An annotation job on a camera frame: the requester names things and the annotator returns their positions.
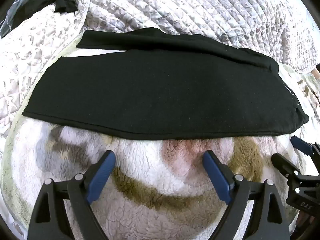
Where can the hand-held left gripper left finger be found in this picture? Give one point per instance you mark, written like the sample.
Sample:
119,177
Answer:
101,172

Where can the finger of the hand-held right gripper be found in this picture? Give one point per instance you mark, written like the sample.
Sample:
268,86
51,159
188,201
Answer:
285,163
301,143

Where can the dark clothing pile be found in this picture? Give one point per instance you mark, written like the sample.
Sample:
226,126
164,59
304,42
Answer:
11,15

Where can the quilted floral bedspread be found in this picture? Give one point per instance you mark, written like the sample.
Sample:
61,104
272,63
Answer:
175,7

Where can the black pants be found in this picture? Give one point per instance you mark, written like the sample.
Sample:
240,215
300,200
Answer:
160,90

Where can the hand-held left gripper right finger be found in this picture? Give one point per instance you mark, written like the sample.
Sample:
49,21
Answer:
217,175

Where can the floral fleece blanket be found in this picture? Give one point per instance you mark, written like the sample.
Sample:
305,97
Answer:
150,180

